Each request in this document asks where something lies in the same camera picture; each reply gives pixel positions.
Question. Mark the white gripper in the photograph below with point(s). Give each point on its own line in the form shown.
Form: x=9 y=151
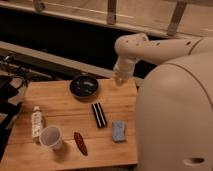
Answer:
x=121 y=75

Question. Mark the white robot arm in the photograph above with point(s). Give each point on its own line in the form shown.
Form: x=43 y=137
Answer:
x=174 y=106

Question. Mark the dark blue bowl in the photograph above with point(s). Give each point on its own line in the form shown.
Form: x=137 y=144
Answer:
x=84 y=86

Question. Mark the blue sponge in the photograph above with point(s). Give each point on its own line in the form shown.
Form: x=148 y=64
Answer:
x=118 y=131

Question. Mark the dark red chili pepper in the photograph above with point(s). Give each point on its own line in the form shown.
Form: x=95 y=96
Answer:
x=80 y=143

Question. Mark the white tube bottle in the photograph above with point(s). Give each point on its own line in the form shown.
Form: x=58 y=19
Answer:
x=37 y=123

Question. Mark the white paper cup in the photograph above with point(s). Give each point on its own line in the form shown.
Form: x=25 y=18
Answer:
x=51 y=137

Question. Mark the black equipment with cables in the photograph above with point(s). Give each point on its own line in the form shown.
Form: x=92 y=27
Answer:
x=13 y=87

